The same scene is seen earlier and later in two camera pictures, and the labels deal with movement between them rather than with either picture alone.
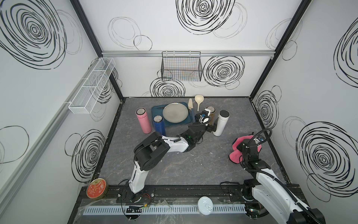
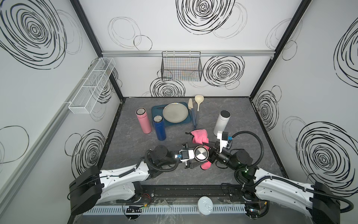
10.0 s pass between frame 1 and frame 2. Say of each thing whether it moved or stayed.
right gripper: moved
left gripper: moved
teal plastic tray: stayed
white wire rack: stayed
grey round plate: stayed
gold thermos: moved
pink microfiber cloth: moved
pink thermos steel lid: stayed
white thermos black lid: stayed
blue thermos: stayed
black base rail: stayed
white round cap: stayed
